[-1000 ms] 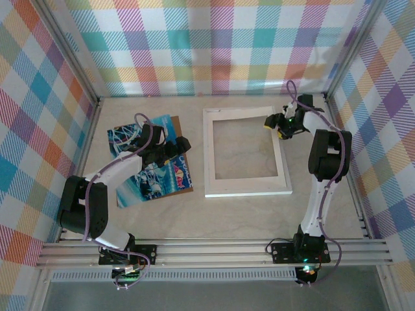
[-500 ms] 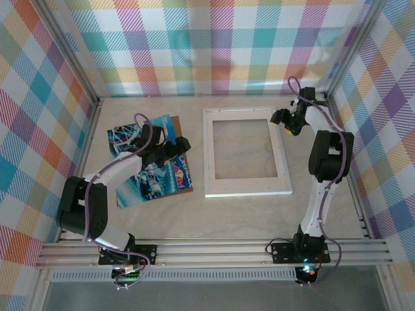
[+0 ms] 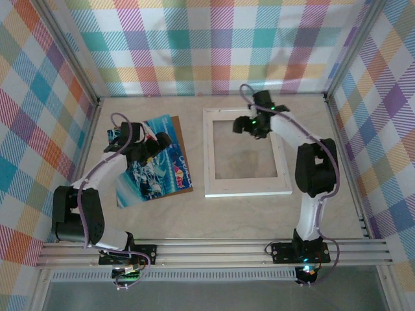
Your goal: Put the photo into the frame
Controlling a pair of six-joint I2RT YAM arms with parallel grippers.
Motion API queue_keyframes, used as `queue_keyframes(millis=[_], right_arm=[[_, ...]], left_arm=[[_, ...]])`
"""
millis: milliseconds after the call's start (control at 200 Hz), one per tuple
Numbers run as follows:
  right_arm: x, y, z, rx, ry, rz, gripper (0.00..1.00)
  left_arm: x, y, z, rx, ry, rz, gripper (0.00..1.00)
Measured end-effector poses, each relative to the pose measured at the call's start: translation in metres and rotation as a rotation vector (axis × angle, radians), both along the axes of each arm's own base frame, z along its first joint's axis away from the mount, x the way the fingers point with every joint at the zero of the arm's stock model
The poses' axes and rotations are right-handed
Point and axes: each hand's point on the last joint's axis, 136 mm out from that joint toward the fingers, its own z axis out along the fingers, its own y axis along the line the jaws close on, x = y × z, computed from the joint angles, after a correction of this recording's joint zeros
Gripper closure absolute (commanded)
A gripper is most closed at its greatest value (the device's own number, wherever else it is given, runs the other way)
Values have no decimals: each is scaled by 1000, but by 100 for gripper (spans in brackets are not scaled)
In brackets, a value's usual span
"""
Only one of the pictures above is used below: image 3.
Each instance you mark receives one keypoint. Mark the blue racing car photo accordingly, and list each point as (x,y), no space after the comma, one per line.
(168,175)

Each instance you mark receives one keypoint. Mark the clear glass pane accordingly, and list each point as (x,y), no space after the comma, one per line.
(233,152)

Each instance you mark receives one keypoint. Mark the brown backing board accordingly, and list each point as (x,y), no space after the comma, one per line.
(176,128)

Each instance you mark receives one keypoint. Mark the white picture frame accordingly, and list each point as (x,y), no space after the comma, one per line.
(249,193)

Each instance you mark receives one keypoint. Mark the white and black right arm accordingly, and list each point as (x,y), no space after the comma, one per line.
(291,133)

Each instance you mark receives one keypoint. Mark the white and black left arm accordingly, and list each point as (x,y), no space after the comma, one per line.
(97,175)

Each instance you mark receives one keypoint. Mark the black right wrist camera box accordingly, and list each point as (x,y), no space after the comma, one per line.
(240,124)

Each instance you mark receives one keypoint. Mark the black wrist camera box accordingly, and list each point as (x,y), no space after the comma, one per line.
(163,141)
(240,124)

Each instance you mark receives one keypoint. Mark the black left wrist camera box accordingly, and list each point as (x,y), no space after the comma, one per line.
(163,141)

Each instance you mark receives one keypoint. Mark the aluminium table side rail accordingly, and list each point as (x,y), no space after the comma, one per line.
(355,194)
(89,129)

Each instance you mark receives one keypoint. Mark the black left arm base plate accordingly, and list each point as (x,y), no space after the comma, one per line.
(146,252)

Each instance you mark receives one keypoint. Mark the aluminium mounting rail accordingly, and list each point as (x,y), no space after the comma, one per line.
(210,252)

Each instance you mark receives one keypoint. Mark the aluminium corner post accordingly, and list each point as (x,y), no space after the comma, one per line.
(349,48)
(74,55)

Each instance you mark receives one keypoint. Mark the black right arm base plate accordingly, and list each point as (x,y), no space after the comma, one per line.
(285,252)

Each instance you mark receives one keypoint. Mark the aluminium frame leg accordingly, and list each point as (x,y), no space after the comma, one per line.
(40,291)
(389,291)

